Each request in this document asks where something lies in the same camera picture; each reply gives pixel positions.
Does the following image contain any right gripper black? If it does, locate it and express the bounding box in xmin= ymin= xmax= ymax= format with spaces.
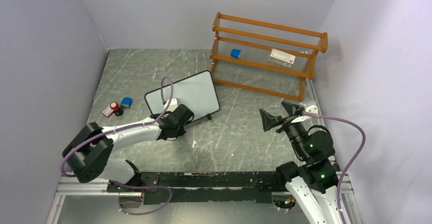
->
xmin=259 ymin=100 xmax=309 ymax=160

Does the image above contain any small whiteboard black frame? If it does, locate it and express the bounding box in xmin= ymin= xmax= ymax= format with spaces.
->
xmin=144 ymin=70 xmax=221 ymax=123

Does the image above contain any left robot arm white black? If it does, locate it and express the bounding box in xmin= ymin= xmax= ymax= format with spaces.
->
xmin=62 ymin=104 xmax=194 ymax=191

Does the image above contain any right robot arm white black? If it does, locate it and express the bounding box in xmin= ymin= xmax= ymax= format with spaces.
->
xmin=259 ymin=101 xmax=350 ymax=223

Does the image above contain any blue eraser on table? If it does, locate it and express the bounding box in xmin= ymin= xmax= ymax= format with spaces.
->
xmin=120 ymin=97 xmax=132 ymax=108

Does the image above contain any orange wooden shelf rack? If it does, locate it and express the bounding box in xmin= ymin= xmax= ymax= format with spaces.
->
xmin=210 ymin=12 xmax=329 ymax=101

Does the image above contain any white red box on shelf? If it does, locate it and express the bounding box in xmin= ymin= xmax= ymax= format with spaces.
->
xmin=268 ymin=48 xmax=296 ymax=68

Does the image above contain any red cap black bottle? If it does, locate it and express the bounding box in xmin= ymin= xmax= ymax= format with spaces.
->
xmin=110 ymin=102 xmax=124 ymax=117

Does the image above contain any red white small box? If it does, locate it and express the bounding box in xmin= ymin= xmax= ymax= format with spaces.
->
xmin=102 ymin=106 xmax=114 ymax=118

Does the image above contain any blue eraser on shelf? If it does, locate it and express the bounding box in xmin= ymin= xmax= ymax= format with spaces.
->
xmin=230 ymin=48 xmax=242 ymax=59

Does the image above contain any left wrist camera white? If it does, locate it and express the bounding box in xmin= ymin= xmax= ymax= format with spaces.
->
xmin=164 ymin=98 xmax=178 ymax=113

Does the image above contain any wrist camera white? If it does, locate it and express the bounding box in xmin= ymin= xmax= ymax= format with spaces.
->
xmin=291 ymin=100 xmax=319 ymax=123
xmin=164 ymin=98 xmax=178 ymax=113

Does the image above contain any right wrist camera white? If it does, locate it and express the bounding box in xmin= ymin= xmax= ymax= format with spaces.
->
xmin=291 ymin=100 xmax=319 ymax=123

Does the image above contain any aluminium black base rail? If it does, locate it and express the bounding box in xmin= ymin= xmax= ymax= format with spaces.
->
xmin=47 ymin=172 xmax=362 ymax=223

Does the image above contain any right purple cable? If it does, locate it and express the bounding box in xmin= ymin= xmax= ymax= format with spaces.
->
xmin=304 ymin=111 xmax=367 ymax=224

